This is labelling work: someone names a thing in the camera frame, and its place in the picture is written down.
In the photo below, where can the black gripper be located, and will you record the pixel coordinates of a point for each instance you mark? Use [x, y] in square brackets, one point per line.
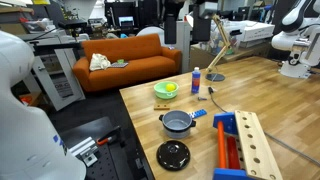
[173, 6]

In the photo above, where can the blue bottle with white cap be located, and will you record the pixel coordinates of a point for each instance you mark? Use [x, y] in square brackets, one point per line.
[196, 81]

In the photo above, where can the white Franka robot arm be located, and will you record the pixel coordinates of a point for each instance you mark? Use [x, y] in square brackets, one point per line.
[30, 140]

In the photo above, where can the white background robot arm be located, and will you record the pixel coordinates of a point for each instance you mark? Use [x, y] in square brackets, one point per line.
[293, 40]

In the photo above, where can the white support column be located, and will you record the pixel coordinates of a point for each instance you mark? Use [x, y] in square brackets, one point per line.
[184, 50]

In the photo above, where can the white round chair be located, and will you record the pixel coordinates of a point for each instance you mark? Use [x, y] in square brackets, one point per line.
[150, 33]

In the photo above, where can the wooden desk lamp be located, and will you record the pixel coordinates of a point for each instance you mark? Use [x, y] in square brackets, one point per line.
[220, 55]

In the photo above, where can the computer monitor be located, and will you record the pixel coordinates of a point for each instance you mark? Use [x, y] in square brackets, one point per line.
[126, 21]

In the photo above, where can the yellow ball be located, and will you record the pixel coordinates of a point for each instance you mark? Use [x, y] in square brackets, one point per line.
[170, 87]

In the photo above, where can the large cardboard box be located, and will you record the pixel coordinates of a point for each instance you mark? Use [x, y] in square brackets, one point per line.
[245, 53]

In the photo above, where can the orange sofa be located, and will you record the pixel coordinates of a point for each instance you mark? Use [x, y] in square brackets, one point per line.
[140, 71]

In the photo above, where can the light green bowl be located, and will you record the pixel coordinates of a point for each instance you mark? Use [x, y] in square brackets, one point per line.
[160, 92]

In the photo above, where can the white flat box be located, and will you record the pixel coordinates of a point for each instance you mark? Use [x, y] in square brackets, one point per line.
[256, 30]

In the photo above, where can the small grey screw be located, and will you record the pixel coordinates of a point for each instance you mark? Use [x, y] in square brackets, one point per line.
[201, 98]

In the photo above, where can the small green cup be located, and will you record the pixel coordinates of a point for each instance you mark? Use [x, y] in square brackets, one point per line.
[120, 61]

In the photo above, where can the small flat wooden block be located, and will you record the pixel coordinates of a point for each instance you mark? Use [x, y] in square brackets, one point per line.
[161, 107]

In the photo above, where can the blue toy brick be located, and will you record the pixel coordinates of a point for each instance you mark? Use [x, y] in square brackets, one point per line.
[198, 113]

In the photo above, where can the cream cloth bag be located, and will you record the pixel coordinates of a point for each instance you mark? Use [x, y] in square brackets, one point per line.
[99, 62]

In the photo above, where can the grey cooking pot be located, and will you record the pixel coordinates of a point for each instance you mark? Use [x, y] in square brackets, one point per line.
[176, 128]

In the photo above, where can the black flat platform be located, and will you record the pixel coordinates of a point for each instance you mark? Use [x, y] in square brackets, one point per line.
[71, 23]

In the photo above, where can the black pot lid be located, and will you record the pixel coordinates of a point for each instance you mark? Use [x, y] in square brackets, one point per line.
[173, 155]

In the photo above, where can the white panel cart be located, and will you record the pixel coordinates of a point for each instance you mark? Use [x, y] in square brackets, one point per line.
[63, 83]

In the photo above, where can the wooden peg rack with blue ends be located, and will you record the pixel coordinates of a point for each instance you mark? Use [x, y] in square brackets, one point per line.
[251, 146]

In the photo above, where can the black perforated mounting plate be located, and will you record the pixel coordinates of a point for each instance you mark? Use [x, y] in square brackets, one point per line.
[110, 163]

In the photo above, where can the aluminium bracket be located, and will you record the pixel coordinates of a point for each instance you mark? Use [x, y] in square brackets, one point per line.
[85, 150]

